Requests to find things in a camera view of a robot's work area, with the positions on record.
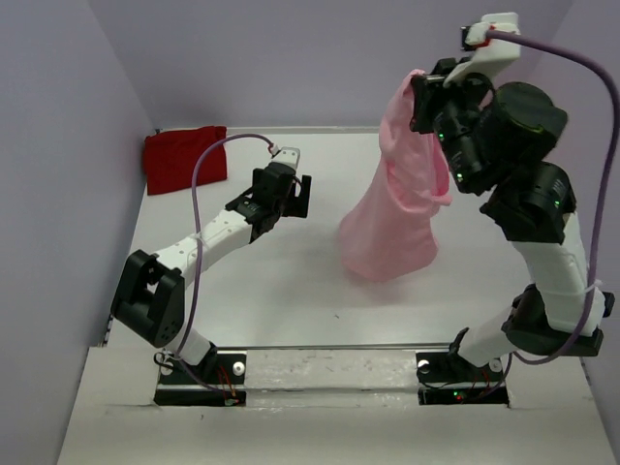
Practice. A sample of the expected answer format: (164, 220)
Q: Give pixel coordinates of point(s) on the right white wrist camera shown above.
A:
(490, 57)

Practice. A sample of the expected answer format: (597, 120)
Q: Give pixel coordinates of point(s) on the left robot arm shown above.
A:
(150, 296)

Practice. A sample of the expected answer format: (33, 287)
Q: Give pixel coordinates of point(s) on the pink t shirt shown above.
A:
(388, 233)

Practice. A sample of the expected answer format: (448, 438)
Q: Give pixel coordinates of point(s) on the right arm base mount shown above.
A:
(445, 379)

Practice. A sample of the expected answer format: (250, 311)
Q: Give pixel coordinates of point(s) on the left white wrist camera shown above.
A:
(288, 156)

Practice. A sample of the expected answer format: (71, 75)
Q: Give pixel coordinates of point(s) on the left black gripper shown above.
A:
(297, 207)

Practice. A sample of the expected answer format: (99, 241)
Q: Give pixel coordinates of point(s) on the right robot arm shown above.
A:
(560, 311)

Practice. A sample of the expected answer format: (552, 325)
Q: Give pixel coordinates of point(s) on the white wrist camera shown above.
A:
(288, 156)
(490, 57)

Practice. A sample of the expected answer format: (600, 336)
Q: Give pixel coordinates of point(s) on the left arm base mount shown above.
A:
(220, 384)

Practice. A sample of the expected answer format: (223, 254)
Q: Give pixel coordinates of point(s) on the dark red folded t shirt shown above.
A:
(169, 158)

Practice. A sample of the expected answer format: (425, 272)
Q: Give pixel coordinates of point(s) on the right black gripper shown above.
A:
(425, 86)

